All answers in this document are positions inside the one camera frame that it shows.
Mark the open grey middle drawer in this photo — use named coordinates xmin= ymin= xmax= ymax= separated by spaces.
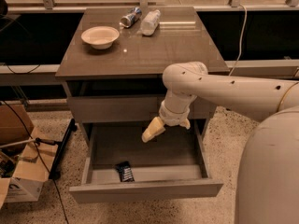
xmin=70 ymin=120 xmax=222 ymax=203

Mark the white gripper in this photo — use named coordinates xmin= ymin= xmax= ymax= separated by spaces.
xmin=141 ymin=101 xmax=191 ymax=143

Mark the closed grey upper drawer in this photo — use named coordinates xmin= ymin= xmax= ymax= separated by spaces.
xmin=66 ymin=92 xmax=221 ymax=124

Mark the black floor stand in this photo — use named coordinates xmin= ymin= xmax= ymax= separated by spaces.
xmin=36 ymin=119 xmax=78 ymax=180

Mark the white cable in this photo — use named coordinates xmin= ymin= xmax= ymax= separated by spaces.
xmin=228 ymin=3 xmax=248 ymax=77

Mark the white bowl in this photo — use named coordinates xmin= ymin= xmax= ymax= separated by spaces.
xmin=81 ymin=26 xmax=120 ymax=49

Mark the open cardboard box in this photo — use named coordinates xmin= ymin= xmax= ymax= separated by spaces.
xmin=0 ymin=105 xmax=57 ymax=208

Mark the grey drawer cabinet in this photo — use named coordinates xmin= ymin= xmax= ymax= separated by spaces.
xmin=56 ymin=7 xmax=228 ymax=140

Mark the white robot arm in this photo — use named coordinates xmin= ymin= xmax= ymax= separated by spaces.
xmin=142 ymin=62 xmax=299 ymax=224

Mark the black cable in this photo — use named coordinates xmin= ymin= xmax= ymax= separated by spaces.
xmin=0 ymin=100 xmax=70 ymax=224

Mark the blue rxbar snack bar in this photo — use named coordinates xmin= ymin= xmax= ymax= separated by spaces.
xmin=115 ymin=161 xmax=135 ymax=182

